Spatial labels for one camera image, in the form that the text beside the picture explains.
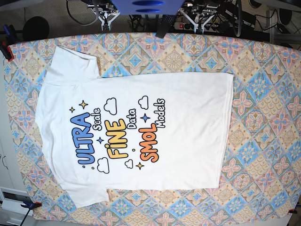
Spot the white printed T-shirt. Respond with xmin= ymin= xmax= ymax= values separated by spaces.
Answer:
xmin=35 ymin=46 xmax=234 ymax=208

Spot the robot arm image right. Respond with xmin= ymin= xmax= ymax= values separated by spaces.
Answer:
xmin=178 ymin=0 xmax=220 ymax=34

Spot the robot arm image left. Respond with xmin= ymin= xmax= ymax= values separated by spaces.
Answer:
xmin=87 ymin=0 xmax=120 ymax=31

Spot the black power strip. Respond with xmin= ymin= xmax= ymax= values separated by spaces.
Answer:
xmin=174 ymin=22 xmax=219 ymax=33

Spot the patterned tablecloth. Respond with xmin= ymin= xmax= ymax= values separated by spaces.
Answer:
xmin=0 ymin=33 xmax=301 ymax=226

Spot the black round stool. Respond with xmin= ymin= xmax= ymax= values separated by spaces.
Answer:
xmin=22 ymin=16 xmax=49 ymax=41

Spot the blue clamp bottom left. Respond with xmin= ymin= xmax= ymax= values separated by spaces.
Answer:
xmin=21 ymin=201 xmax=42 ymax=210

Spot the white cabinet left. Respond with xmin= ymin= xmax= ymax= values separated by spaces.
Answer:
xmin=0 ymin=56 xmax=29 ymax=224

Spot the orange clamp bottom right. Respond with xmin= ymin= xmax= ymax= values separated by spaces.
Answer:
xmin=288 ymin=209 xmax=298 ymax=214

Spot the black strap under mount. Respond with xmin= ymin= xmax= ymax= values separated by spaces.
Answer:
xmin=155 ymin=14 xmax=175 ymax=39

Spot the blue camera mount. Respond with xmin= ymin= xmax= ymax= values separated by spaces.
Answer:
xmin=111 ymin=0 xmax=184 ymax=15

